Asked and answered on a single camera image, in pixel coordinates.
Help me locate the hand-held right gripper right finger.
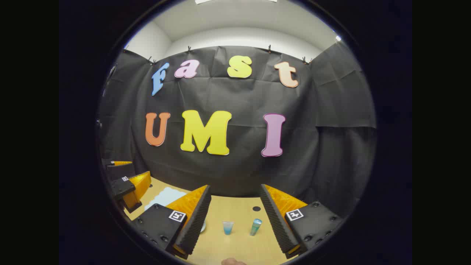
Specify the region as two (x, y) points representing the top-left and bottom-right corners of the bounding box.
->
(260, 184), (345, 259)

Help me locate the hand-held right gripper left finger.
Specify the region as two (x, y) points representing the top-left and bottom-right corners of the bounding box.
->
(132, 185), (212, 260)

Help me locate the light blue suitcase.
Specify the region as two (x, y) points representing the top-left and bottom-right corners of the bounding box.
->
(145, 187), (189, 211)

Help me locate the black backdrop cloth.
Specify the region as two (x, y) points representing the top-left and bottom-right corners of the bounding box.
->
(98, 45), (376, 218)

